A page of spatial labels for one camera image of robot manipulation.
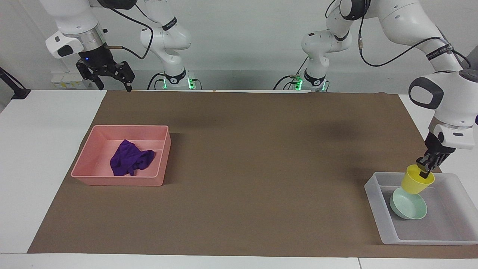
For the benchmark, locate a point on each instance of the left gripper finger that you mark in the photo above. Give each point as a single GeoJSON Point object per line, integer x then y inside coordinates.
{"type": "Point", "coordinates": [421, 161]}
{"type": "Point", "coordinates": [433, 162]}

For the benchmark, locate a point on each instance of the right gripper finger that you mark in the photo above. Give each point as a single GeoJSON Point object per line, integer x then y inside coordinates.
{"type": "Point", "coordinates": [91, 74]}
{"type": "Point", "coordinates": [121, 73]}

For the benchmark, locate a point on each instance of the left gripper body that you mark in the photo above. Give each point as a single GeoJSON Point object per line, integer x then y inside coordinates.
{"type": "Point", "coordinates": [437, 144]}

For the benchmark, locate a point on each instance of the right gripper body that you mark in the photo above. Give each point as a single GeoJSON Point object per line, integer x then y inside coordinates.
{"type": "Point", "coordinates": [95, 56]}

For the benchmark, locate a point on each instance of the yellow plastic cup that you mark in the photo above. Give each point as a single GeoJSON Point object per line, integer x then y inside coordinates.
{"type": "Point", "coordinates": [412, 183]}

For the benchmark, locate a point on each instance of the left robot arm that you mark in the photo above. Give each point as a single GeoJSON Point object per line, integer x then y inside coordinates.
{"type": "Point", "coordinates": [452, 97]}

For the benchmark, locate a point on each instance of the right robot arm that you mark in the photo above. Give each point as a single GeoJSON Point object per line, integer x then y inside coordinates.
{"type": "Point", "coordinates": [74, 18]}

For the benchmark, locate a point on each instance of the light green bowl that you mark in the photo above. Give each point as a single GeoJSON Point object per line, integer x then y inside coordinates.
{"type": "Point", "coordinates": [409, 209]}

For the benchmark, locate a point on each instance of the clear plastic tray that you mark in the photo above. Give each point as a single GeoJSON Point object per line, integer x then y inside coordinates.
{"type": "Point", "coordinates": [448, 220]}

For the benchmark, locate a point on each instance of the black stand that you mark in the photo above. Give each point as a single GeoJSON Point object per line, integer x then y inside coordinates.
{"type": "Point", "coordinates": [16, 89]}

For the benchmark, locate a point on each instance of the pink plastic bin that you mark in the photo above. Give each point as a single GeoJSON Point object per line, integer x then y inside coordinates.
{"type": "Point", "coordinates": [93, 160]}

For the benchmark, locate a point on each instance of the purple cloth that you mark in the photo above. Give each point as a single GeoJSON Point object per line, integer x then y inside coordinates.
{"type": "Point", "coordinates": [129, 158]}

